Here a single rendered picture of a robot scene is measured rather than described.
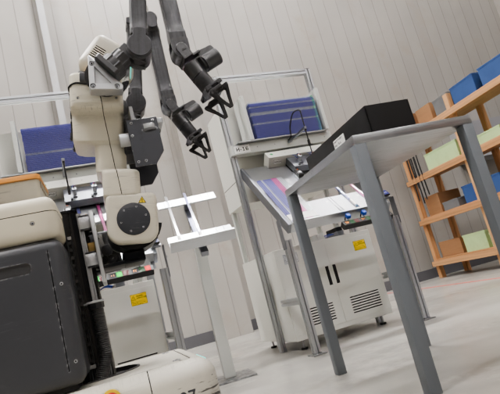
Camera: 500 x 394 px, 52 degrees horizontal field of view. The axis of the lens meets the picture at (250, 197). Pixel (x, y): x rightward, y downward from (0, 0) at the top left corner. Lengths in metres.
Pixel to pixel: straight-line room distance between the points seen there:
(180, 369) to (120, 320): 1.50
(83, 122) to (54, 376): 0.80
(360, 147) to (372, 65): 5.96
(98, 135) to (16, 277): 0.55
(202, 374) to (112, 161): 0.75
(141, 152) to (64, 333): 0.61
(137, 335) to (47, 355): 1.49
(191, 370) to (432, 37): 7.44
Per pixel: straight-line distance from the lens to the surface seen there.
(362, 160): 1.62
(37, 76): 6.30
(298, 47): 7.16
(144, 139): 1.70
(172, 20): 1.77
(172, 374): 1.44
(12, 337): 1.48
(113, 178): 1.68
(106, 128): 1.77
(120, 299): 2.92
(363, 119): 1.78
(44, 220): 1.50
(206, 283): 2.81
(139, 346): 2.93
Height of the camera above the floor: 0.41
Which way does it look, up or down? 10 degrees up
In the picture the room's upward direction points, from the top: 15 degrees counter-clockwise
